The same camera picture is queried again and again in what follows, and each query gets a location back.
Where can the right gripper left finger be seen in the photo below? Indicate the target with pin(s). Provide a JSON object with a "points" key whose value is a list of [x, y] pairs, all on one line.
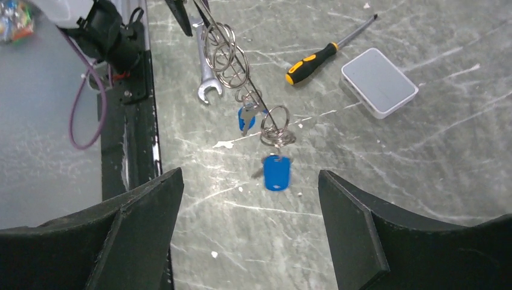
{"points": [[121, 243]]}

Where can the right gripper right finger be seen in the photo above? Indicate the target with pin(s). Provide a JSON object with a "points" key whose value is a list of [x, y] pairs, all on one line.
{"points": [[375, 244]]}

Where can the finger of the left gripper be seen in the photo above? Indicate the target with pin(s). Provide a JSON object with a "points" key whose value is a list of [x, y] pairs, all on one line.
{"points": [[203, 5], [177, 7]]}

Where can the blue key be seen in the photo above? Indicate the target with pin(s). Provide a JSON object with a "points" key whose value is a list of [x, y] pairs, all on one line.
{"points": [[276, 172], [246, 116]]}

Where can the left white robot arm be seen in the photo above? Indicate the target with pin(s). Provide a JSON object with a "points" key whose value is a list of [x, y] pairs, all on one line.
{"points": [[111, 31]]}

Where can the silver open-end wrench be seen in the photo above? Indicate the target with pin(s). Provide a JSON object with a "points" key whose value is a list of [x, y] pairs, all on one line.
{"points": [[208, 79]]}

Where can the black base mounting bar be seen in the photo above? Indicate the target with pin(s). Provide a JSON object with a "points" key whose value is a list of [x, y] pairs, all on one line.
{"points": [[130, 149]]}

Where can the yellow black screwdriver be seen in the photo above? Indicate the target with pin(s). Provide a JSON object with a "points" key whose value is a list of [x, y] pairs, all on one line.
{"points": [[308, 65]]}

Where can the small grey white box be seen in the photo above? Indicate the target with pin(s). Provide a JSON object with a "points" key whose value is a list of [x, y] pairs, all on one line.
{"points": [[378, 83]]}

